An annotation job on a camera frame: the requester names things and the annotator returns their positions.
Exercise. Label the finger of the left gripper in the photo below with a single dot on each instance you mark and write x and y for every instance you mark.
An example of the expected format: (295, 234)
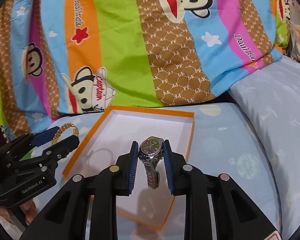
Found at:
(60, 147)
(21, 146)

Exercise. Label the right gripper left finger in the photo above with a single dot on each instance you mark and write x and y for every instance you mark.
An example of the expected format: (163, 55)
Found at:
(87, 206)

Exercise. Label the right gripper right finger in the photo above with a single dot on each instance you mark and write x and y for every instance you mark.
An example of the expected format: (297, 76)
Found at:
(216, 207)

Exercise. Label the silver wristwatch dark dial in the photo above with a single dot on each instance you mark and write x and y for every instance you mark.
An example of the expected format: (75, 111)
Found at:
(150, 153)

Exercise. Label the left hand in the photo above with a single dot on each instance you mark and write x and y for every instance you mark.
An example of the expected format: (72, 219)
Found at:
(29, 209)

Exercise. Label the light blue planet blanket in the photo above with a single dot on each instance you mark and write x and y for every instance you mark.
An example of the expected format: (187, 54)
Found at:
(216, 138)

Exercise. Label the colourful monkey cartoon quilt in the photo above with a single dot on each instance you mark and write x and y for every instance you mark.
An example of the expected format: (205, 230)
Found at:
(69, 57)

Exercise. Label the pale blue pillow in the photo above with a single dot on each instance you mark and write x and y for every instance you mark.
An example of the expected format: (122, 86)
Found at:
(270, 98)

